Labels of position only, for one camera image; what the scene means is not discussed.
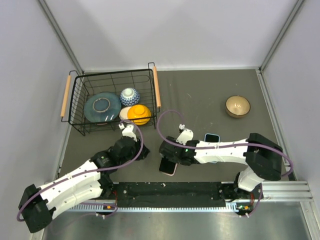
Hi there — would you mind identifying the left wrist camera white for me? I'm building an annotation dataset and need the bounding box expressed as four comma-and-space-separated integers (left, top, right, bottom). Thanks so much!
118, 123, 137, 142

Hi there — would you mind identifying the white slotted cable duct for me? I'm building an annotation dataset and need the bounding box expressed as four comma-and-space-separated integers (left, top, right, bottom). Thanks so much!
69, 202, 251, 213

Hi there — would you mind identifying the cream white bowl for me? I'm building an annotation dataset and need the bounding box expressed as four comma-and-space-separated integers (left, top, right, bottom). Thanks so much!
118, 106, 131, 120

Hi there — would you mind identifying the black wire basket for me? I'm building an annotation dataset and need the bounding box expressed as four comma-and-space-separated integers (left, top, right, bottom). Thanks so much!
60, 62, 161, 136

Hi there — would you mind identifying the yellow bowl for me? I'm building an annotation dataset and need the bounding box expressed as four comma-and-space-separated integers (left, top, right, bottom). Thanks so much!
127, 104, 152, 126

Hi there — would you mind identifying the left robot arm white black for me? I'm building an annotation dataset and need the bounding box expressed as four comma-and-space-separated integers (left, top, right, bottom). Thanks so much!
16, 136, 150, 233

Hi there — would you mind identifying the pink phone case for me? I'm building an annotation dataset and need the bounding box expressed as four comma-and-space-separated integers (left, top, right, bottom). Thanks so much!
158, 158, 179, 177

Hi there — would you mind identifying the right wooden basket handle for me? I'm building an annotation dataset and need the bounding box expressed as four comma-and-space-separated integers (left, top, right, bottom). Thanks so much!
152, 66, 162, 108

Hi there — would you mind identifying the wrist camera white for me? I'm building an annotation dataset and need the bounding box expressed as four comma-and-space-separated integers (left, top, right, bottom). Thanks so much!
175, 124, 194, 146
118, 123, 137, 142

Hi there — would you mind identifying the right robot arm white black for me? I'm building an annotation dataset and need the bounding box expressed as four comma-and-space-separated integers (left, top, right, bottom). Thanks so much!
159, 133, 283, 198

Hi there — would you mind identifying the dark blue ceramic plate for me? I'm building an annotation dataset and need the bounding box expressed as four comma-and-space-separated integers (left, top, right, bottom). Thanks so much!
83, 92, 122, 123

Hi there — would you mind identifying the black smartphone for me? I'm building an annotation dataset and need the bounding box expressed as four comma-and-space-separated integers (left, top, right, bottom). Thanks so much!
159, 157, 176, 175

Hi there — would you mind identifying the gold brown bowl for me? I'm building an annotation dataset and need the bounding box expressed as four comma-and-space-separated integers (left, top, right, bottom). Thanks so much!
225, 95, 251, 119

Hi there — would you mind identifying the blue white patterned bowl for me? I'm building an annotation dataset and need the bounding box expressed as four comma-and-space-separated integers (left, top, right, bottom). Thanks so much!
119, 87, 140, 107

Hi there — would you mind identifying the wooden basket handle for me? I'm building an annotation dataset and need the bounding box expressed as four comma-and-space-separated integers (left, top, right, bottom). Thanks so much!
60, 74, 72, 118
152, 66, 162, 108

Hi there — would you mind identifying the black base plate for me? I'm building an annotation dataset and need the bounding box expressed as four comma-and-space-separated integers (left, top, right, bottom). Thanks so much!
98, 182, 260, 208

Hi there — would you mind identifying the left wooden basket handle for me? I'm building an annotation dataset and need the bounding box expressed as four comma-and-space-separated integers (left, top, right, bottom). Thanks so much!
60, 74, 72, 118

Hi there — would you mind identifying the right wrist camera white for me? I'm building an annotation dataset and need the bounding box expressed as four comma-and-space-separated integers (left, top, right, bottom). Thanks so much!
175, 124, 194, 146

